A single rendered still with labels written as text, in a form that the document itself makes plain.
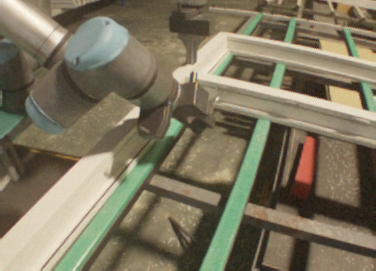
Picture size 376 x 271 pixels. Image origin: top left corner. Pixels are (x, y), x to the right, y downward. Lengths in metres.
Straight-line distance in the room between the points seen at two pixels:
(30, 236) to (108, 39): 0.32
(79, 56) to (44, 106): 0.11
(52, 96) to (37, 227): 0.21
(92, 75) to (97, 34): 0.06
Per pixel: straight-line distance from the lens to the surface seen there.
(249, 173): 0.61
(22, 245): 0.48
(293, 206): 0.94
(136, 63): 0.42
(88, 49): 0.39
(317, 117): 0.78
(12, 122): 1.21
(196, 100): 0.50
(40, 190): 1.45
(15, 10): 0.58
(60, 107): 0.45
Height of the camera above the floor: 1.30
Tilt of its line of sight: 37 degrees down
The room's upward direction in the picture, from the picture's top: straight up
